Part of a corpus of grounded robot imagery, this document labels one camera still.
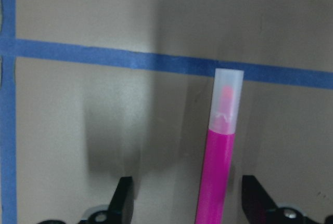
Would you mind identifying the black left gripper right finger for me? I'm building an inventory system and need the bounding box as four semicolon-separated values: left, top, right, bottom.
241;175;316;224

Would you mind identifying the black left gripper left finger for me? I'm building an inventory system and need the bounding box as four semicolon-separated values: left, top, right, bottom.
81;176;134;223

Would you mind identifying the pink highlighter pen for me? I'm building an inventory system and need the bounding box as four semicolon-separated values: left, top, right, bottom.
195;69;244;223

